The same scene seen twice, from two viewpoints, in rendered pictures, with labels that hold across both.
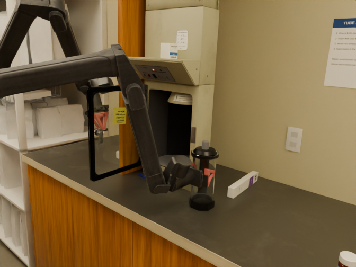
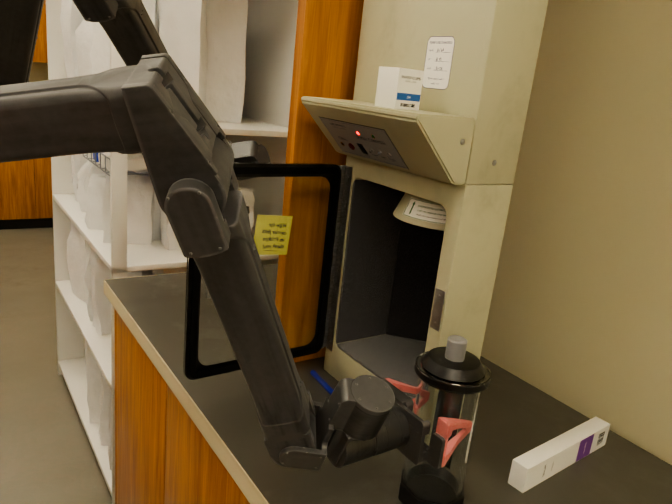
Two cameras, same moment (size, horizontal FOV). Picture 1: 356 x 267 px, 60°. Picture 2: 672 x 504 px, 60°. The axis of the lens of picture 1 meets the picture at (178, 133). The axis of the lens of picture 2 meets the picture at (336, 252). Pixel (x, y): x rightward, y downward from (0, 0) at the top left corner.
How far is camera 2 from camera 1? 0.39 m
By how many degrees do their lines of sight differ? 14
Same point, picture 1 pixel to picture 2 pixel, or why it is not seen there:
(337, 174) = not seen: outside the picture
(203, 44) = (491, 76)
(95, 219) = (197, 459)
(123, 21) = (309, 12)
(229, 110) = (557, 250)
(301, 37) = not seen: outside the picture
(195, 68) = (457, 140)
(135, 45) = (336, 71)
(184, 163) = (371, 404)
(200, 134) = (457, 310)
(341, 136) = not seen: outside the picture
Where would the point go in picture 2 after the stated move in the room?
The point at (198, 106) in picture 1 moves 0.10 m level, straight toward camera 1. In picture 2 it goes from (459, 239) to (449, 253)
